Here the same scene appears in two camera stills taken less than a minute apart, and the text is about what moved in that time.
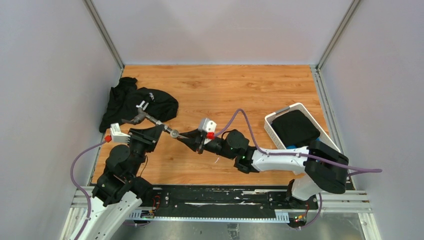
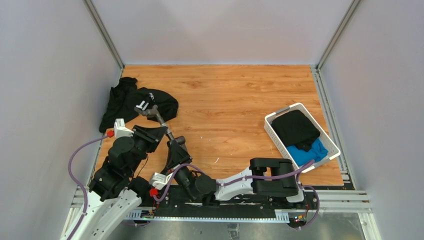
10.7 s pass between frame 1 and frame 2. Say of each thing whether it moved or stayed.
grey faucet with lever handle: moved
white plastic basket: stayed
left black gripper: stayed
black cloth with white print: stayed
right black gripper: moved
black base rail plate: stayed
